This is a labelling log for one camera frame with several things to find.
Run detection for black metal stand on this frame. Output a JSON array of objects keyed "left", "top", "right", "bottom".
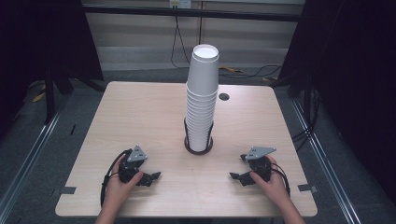
[{"left": 43, "top": 60, "right": 59, "bottom": 125}]

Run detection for black floor cables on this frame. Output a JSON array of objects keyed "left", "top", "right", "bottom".
[{"left": 218, "top": 63, "right": 284, "bottom": 82}]

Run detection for person's left hand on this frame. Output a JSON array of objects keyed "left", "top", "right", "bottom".
[{"left": 104, "top": 162, "right": 144, "bottom": 213}]

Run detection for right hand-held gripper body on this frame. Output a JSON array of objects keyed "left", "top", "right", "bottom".
[{"left": 240, "top": 146, "right": 278, "bottom": 183}]

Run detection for thin brown wall cable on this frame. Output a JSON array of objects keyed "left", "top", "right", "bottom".
[{"left": 198, "top": 1, "right": 204, "bottom": 47}]

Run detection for black horizontal bar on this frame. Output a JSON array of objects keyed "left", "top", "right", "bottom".
[{"left": 81, "top": 4, "right": 303, "bottom": 22}]

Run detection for yellow floor marker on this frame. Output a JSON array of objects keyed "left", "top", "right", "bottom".
[{"left": 32, "top": 83, "right": 47, "bottom": 104}]

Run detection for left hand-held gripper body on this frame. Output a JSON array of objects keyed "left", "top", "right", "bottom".
[{"left": 118, "top": 145, "right": 148, "bottom": 185}]

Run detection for white wall outlet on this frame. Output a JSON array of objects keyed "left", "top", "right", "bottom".
[{"left": 168, "top": 0, "right": 192, "bottom": 9}]

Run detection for stack of white paper cups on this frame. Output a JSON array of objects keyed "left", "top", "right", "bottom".
[{"left": 184, "top": 44, "right": 220, "bottom": 153}]

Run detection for black hanging wall cable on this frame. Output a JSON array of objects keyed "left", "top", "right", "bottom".
[{"left": 170, "top": 15, "right": 191, "bottom": 69}]

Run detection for metal floor rail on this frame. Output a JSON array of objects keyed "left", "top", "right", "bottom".
[
  {"left": 290, "top": 98, "right": 362, "bottom": 224},
  {"left": 0, "top": 99, "right": 64, "bottom": 217}
]

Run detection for black cable bundle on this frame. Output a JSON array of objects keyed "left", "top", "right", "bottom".
[{"left": 291, "top": 88, "right": 322, "bottom": 152}]

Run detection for black wire cup holder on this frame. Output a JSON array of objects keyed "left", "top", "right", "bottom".
[{"left": 183, "top": 117, "right": 215, "bottom": 156}]

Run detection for person's right hand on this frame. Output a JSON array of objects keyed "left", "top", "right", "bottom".
[{"left": 248, "top": 155, "right": 291, "bottom": 207}]

